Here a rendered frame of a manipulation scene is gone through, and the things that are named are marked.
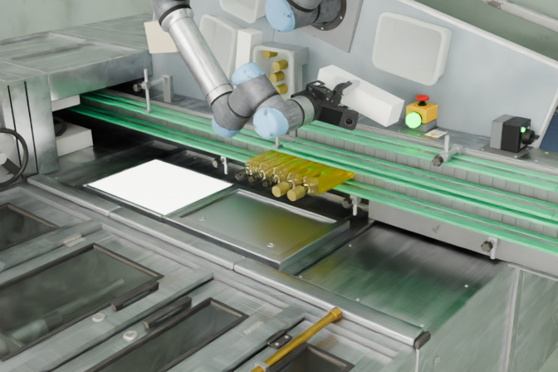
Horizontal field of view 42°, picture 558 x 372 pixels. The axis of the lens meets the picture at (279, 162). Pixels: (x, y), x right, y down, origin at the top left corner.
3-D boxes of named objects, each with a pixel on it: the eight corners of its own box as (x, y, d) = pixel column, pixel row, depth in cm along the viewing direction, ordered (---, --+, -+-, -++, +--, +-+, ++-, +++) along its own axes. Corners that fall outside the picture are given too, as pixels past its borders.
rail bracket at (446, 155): (452, 151, 204) (428, 164, 194) (454, 126, 201) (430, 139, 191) (465, 154, 201) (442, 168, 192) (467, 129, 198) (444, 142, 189)
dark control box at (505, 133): (501, 139, 206) (489, 147, 200) (504, 113, 203) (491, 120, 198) (530, 145, 201) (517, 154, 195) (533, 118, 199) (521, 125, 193)
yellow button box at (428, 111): (417, 121, 223) (404, 127, 218) (418, 98, 220) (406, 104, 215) (437, 125, 219) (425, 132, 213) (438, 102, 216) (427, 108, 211)
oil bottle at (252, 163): (284, 159, 246) (242, 178, 231) (284, 143, 244) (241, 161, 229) (296, 162, 243) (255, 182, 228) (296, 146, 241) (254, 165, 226)
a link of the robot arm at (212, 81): (129, -3, 196) (212, 144, 183) (144, -32, 188) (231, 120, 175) (165, -6, 204) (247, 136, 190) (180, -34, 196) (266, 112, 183)
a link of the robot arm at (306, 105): (307, 106, 173) (301, 135, 177) (319, 102, 176) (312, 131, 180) (284, 94, 176) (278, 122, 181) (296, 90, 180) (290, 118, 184)
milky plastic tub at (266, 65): (270, 102, 260) (253, 107, 254) (268, 40, 252) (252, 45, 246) (308, 110, 250) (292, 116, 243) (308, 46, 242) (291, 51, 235)
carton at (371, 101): (332, 64, 200) (320, 68, 196) (404, 100, 189) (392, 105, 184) (327, 84, 203) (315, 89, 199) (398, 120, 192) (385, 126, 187)
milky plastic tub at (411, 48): (394, 6, 218) (379, 9, 212) (461, 25, 206) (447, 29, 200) (385, 61, 226) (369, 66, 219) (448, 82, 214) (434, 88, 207)
